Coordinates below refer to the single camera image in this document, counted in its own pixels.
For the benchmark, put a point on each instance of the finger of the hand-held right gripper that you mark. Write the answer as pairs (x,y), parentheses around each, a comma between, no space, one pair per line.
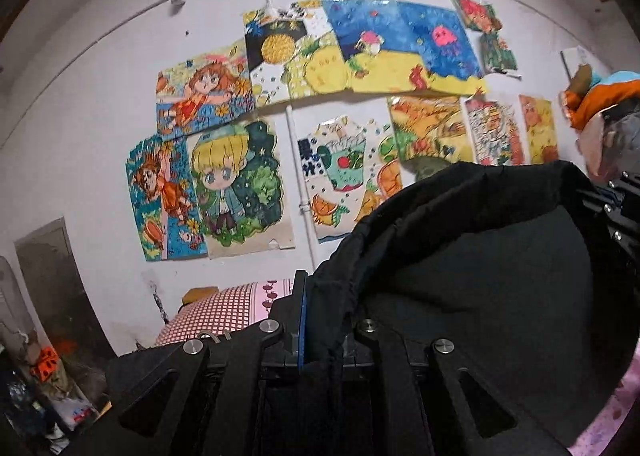
(620,221)

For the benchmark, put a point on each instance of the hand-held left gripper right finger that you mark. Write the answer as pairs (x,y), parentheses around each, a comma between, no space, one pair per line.
(372,353)

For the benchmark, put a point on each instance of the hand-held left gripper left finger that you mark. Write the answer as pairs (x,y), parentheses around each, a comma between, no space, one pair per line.
(300,321)

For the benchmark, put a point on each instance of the black jacket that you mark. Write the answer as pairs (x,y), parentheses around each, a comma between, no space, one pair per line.
(475,276)

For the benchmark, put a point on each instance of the pile of clothes, orange blue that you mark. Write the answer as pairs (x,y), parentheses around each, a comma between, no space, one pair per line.
(595,96)

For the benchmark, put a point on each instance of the red checked bedding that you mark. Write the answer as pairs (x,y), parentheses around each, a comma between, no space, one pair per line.
(225,308)

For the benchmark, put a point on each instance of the plastic-wrapped bundle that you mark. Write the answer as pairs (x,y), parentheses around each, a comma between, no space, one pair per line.
(617,141)

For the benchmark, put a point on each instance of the yellow animal drawing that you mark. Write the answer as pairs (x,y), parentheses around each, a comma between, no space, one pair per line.
(539,128)

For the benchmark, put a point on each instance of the blond child drawing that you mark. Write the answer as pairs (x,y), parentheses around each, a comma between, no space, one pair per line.
(235,186)

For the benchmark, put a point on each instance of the city pattern drawing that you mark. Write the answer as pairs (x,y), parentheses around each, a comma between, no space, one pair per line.
(495,128)

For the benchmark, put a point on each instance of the juice cup drawing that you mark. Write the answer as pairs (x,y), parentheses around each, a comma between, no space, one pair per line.
(345,171)

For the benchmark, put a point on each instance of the white paper sheet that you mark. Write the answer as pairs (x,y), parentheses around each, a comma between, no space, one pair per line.
(575,61)

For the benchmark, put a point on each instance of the blue flying girl drawing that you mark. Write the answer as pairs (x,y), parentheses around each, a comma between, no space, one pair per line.
(160,196)

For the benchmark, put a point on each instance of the pink apple-print bedsheet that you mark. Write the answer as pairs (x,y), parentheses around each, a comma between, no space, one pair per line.
(615,416)

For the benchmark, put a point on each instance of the yellow landscape drawing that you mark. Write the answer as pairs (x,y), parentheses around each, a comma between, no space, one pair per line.
(430,131)

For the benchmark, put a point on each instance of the white printed bag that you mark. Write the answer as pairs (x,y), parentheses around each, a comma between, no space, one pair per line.
(75,408)

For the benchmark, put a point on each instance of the pink jellyfish drawing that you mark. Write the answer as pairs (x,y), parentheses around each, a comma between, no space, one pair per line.
(442,48)

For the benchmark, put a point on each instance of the leaning mirror panel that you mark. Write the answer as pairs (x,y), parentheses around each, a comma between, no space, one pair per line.
(55,286)

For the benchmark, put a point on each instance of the orange-haired girl drawing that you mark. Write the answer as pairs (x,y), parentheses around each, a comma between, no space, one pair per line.
(205,91)

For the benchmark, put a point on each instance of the orange patterned object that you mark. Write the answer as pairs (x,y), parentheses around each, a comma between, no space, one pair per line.
(47,362)

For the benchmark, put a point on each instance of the yellow pineapple drawing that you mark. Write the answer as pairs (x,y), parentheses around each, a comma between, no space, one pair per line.
(290,53)

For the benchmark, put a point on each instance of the wooden bed frame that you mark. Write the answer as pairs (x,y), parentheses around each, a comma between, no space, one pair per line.
(200,295)

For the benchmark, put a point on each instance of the white wall pipe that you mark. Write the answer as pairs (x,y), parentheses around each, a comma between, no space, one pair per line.
(299,176)

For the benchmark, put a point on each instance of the group of colourful wall drawings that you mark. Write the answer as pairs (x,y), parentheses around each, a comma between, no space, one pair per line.
(125,16)

